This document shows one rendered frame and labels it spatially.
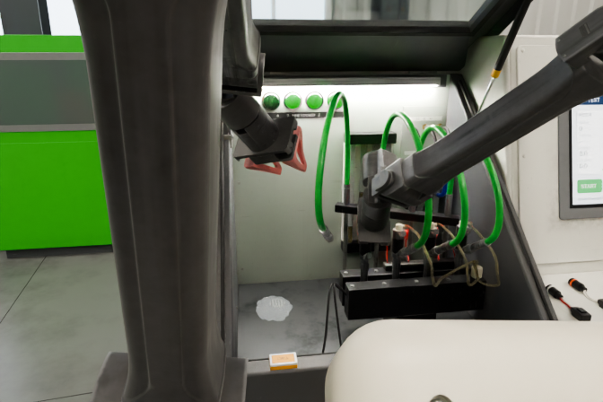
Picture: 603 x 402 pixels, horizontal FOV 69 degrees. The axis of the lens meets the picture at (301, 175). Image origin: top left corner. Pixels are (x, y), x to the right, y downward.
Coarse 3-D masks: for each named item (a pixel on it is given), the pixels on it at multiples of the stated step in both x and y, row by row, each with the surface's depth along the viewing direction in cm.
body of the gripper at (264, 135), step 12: (264, 120) 64; (276, 120) 69; (288, 120) 68; (240, 132) 65; (252, 132) 64; (264, 132) 65; (276, 132) 67; (288, 132) 67; (240, 144) 70; (252, 144) 66; (264, 144) 66; (276, 144) 66; (288, 144) 65; (240, 156) 69; (252, 156) 68
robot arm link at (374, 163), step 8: (376, 152) 87; (384, 152) 85; (368, 160) 87; (376, 160) 86; (384, 160) 84; (392, 160) 85; (368, 168) 86; (376, 168) 85; (384, 168) 83; (376, 176) 79; (384, 176) 76; (392, 176) 76; (376, 184) 78; (384, 184) 76; (376, 192) 78; (384, 200) 80; (392, 200) 80
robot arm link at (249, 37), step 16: (240, 0) 33; (240, 16) 36; (224, 32) 39; (240, 32) 39; (256, 32) 50; (224, 48) 43; (240, 48) 43; (256, 48) 50; (224, 64) 48; (240, 64) 48; (256, 64) 51; (224, 80) 56; (240, 80) 56; (256, 80) 54
